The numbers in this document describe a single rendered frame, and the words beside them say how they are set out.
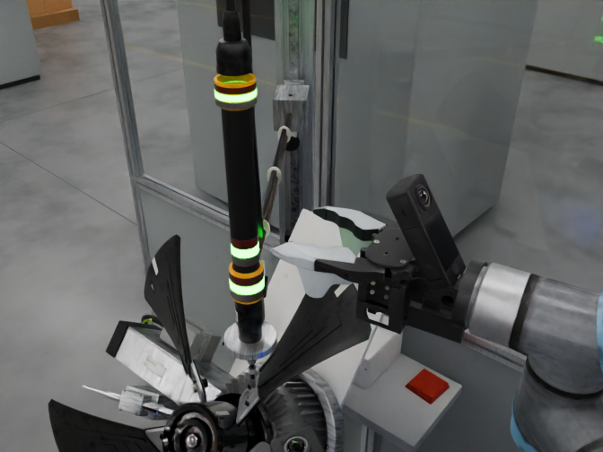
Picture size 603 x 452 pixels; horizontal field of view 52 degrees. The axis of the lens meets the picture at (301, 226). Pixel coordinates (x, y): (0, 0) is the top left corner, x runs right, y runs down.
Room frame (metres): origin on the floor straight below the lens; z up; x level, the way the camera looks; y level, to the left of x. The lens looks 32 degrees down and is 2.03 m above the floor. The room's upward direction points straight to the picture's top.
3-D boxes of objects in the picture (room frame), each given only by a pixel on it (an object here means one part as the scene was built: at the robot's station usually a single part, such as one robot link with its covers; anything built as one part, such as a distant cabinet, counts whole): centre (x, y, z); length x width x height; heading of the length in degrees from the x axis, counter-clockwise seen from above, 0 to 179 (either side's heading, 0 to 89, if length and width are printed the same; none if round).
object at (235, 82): (0.61, 0.07, 1.80); 0.04 x 0.04 x 0.03
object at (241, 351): (0.62, 0.07, 1.50); 0.09 x 0.07 x 0.10; 176
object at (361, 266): (0.51, -0.06, 1.66); 0.09 x 0.05 x 0.02; 82
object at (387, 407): (1.11, -0.19, 0.84); 0.36 x 0.24 x 0.03; 51
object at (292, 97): (1.24, 0.02, 1.54); 0.10 x 0.07 x 0.08; 176
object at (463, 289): (0.51, -0.12, 1.63); 0.12 x 0.08 x 0.09; 61
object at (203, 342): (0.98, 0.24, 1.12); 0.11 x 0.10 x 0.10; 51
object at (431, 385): (1.08, -0.32, 0.87); 0.08 x 0.08 x 0.02; 44
